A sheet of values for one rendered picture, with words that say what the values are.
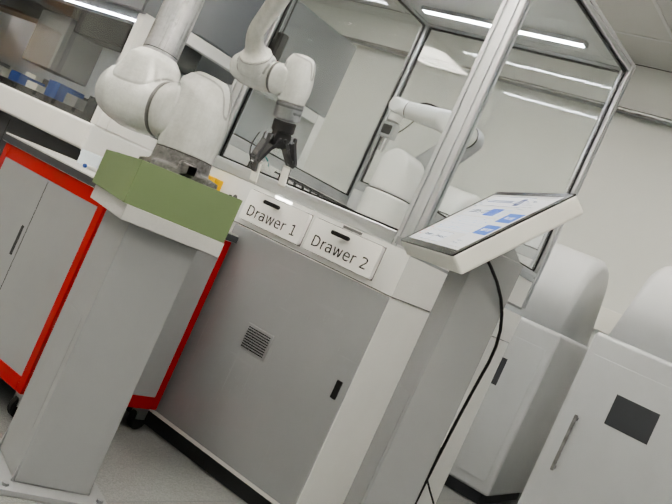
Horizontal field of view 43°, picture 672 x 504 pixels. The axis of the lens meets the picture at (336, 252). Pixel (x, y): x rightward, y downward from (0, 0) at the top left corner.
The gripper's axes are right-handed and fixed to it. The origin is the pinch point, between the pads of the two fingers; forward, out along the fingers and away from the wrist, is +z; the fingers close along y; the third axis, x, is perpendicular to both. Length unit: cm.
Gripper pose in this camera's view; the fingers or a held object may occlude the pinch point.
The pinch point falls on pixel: (268, 181)
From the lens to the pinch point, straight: 275.8
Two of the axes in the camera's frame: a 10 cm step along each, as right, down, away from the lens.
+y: 6.2, 0.4, 7.9
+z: -2.9, 9.4, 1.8
